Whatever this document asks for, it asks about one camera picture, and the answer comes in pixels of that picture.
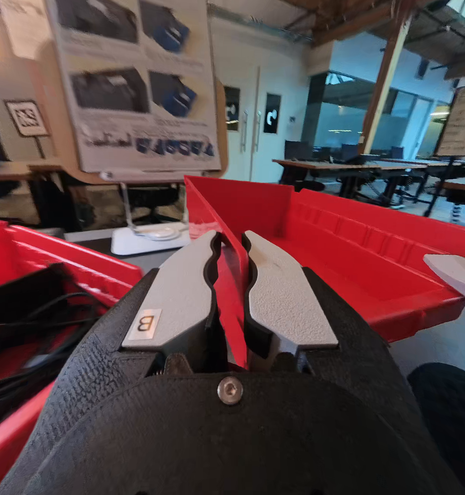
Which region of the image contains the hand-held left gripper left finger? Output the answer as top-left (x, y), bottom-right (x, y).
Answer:
top-left (121, 230), bottom-right (229, 374)

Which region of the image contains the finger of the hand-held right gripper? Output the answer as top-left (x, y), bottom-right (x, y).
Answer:
top-left (423, 253), bottom-right (465, 306)

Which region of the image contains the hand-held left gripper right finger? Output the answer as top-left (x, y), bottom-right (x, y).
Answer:
top-left (241, 230), bottom-right (339, 374)

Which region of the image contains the red plastic bin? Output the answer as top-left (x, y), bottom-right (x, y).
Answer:
top-left (183, 175), bottom-right (465, 370)
top-left (0, 220), bottom-right (143, 492)

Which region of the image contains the black office chair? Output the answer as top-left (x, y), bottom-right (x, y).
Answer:
top-left (126, 185), bottom-right (181, 223)
top-left (281, 166), bottom-right (326, 193)

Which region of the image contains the black honeycomb pad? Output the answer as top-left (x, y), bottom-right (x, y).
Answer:
top-left (408, 362), bottom-right (465, 495)

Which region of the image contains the wooden office desk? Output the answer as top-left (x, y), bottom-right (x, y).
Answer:
top-left (0, 160), bottom-right (65, 182)
top-left (272, 158), bottom-right (428, 209)

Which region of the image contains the black monitor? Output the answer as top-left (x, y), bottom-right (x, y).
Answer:
top-left (285, 140), bottom-right (312, 161)

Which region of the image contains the black divider panel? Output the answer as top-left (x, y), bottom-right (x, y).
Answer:
top-left (0, 265), bottom-right (67, 327)

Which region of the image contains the handwritten whiteboard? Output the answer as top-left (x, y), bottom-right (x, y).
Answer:
top-left (434, 85), bottom-right (465, 158)

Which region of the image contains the instruction board on stand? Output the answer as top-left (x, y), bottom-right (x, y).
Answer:
top-left (37, 0), bottom-right (230, 257)

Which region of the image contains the dark phone sign window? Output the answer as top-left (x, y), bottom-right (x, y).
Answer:
top-left (263, 93), bottom-right (281, 135)
top-left (224, 86), bottom-right (241, 132)

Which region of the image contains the small tag sign on post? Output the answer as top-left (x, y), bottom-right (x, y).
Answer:
top-left (4, 99), bottom-right (51, 159)

